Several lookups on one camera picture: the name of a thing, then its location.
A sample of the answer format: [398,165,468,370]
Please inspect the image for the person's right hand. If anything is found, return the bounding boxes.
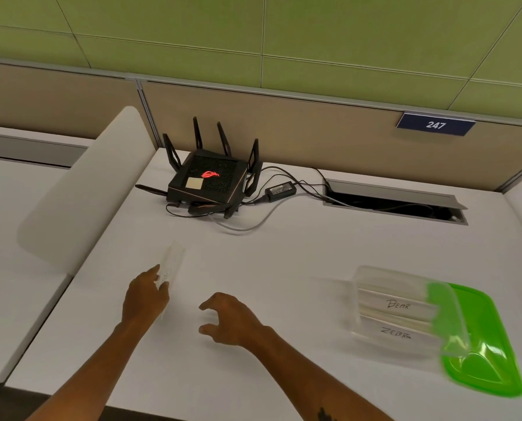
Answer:
[198,292,270,347]

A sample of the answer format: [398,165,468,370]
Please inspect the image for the person's left hand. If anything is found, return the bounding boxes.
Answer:
[122,265,170,324]

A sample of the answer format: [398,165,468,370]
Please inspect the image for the person's left forearm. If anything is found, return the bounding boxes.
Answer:
[26,318,144,421]

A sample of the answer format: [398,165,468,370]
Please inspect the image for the person's right forearm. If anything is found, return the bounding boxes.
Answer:
[240,325,394,421]

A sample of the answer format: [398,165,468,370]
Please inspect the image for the black router with antennas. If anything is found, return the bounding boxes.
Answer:
[135,116,263,220]

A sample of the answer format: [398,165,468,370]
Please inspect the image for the white desk divider panel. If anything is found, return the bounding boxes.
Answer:
[17,105,157,277]

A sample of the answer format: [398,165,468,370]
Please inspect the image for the black power adapter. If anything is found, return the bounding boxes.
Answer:
[265,182,298,201]

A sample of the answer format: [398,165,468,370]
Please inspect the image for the white handwritten label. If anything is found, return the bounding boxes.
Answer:
[359,317,442,352]
[357,288,438,321]

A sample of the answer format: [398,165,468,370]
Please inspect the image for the clear plastic container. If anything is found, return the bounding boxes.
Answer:
[350,265,471,359]

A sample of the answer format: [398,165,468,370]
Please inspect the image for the beige partition panel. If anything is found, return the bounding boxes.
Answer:
[139,79,522,193]
[0,59,149,141]

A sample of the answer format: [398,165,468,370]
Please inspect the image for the green plastic lid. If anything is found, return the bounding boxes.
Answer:
[426,280,522,399]

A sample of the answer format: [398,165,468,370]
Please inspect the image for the blue number sign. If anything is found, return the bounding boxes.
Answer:
[395,111,477,137]

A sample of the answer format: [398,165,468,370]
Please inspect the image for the grey network cable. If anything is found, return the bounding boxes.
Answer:
[212,192,328,234]

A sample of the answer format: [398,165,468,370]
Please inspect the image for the black power cable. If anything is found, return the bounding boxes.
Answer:
[290,168,332,199]

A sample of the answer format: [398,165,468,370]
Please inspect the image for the grey desk cable hatch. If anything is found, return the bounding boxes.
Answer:
[322,179,469,227]

